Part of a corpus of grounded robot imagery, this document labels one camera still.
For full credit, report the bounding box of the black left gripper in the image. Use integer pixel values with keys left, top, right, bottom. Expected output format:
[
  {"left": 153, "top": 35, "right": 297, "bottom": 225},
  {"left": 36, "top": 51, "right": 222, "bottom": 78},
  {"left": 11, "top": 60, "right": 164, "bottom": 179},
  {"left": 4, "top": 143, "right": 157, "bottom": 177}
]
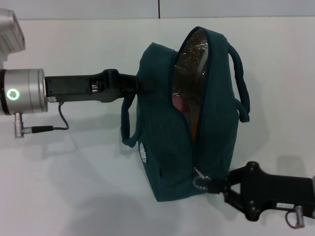
[{"left": 44, "top": 69, "right": 155, "bottom": 104}]

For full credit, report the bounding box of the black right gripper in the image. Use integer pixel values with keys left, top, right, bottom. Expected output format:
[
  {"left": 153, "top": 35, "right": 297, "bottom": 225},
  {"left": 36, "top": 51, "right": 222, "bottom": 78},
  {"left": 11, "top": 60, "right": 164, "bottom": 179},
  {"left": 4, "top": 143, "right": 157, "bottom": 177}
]
[{"left": 207, "top": 161, "right": 315, "bottom": 221}]

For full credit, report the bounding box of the dark teal insulated lunch bag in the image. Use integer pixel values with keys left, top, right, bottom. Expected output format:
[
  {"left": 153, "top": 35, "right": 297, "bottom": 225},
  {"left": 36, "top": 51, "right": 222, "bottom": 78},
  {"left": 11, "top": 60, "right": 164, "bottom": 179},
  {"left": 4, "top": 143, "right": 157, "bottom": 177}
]
[{"left": 120, "top": 26, "right": 251, "bottom": 203}]

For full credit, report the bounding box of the pink toy peach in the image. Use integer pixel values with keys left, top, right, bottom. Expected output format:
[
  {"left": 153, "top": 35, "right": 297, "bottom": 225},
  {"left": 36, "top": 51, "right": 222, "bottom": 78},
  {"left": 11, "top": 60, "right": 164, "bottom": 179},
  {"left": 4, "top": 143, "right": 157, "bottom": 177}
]
[{"left": 171, "top": 96, "right": 190, "bottom": 114}]

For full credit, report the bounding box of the yellow banana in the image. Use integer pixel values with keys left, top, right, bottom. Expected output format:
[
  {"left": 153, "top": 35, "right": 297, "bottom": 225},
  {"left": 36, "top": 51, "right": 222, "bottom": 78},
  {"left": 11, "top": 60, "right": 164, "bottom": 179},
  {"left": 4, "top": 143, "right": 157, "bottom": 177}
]
[{"left": 189, "top": 114, "right": 200, "bottom": 144}]

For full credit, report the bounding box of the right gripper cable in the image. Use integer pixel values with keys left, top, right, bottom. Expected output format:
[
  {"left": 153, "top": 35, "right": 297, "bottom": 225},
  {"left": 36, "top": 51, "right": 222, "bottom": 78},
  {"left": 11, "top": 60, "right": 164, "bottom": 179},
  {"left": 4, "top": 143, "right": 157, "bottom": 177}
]
[{"left": 284, "top": 206, "right": 306, "bottom": 227}]

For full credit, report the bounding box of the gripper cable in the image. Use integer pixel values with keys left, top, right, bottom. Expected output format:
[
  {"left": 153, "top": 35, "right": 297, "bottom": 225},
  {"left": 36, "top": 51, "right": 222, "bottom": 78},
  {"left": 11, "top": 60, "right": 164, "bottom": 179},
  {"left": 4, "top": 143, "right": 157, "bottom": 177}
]
[
  {"left": 14, "top": 101, "right": 70, "bottom": 139},
  {"left": 284, "top": 206, "right": 306, "bottom": 227}
]

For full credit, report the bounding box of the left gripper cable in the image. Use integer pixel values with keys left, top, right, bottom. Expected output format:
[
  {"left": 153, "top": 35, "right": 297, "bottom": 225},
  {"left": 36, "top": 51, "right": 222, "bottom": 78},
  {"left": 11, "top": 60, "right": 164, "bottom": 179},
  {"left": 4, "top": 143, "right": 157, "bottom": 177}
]
[{"left": 14, "top": 101, "right": 70, "bottom": 139}]

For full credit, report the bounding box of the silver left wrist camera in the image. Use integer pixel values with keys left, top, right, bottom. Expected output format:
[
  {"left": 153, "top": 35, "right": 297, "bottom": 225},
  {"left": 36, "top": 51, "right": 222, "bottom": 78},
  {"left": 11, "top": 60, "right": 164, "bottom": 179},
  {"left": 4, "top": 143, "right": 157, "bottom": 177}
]
[{"left": 0, "top": 7, "right": 27, "bottom": 62}]

